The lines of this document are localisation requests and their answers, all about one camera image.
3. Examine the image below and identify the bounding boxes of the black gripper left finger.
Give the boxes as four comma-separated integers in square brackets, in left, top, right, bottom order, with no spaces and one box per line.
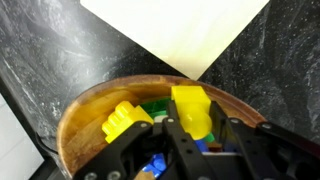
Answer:
[72,99,219,180]

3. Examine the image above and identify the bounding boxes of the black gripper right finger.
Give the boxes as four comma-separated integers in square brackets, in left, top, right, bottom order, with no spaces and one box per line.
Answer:
[209,100,320,180]

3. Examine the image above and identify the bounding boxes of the small yellow toy block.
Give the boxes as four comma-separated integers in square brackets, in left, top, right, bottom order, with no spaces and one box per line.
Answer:
[170,85,214,141]

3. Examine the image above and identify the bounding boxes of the large blue toy block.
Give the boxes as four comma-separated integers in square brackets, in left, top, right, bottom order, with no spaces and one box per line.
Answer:
[142,152,168,178]

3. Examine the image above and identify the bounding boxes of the small blue toy block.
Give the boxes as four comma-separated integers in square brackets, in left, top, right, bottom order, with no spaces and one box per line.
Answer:
[194,139,210,153]

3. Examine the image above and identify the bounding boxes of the yellow studded toy block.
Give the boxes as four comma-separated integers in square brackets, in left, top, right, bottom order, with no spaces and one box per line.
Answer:
[101,100,155,145]

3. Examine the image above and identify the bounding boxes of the green toy block in bowl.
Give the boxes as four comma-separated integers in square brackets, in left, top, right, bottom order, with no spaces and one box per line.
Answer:
[139,97,172,120]

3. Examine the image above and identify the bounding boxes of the round wooden bowl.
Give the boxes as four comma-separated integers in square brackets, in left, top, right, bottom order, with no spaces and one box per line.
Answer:
[55,74,268,179]

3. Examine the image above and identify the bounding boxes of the black power cable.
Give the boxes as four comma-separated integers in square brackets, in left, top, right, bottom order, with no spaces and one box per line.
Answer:
[34,132,60,158]

